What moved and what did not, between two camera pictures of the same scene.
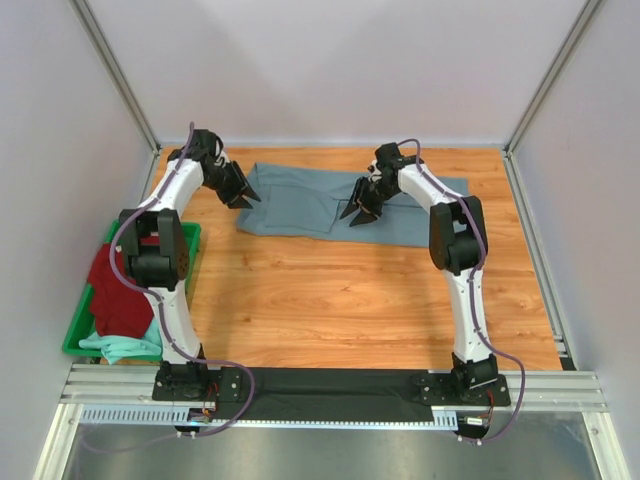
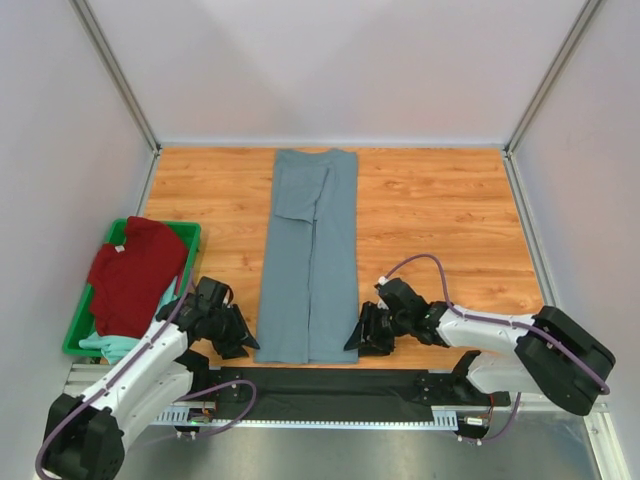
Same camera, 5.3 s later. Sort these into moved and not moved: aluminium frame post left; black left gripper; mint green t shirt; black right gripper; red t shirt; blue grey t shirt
Moved: blue grey t shirt; black right gripper; black left gripper
Not moved: aluminium frame post left; mint green t shirt; red t shirt
